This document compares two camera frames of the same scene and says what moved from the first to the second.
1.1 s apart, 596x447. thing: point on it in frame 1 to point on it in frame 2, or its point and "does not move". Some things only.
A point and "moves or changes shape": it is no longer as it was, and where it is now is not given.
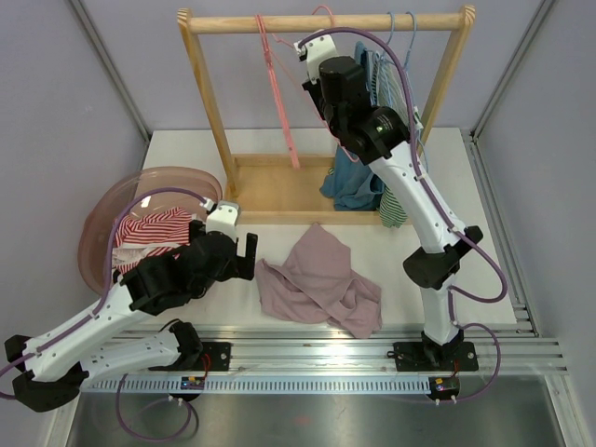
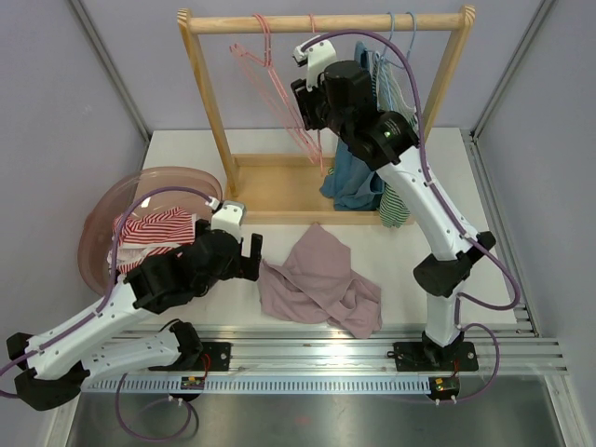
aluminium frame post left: (117, 75) does not move
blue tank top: (350, 185) does not move
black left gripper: (241, 266) does not move
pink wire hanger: (345, 153) to (318, 137)
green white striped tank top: (388, 91) does not move
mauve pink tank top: (316, 283) does not move
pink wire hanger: (270, 64) moves or changes shape
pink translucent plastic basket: (142, 192) does not move
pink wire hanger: (268, 49) moves or changes shape
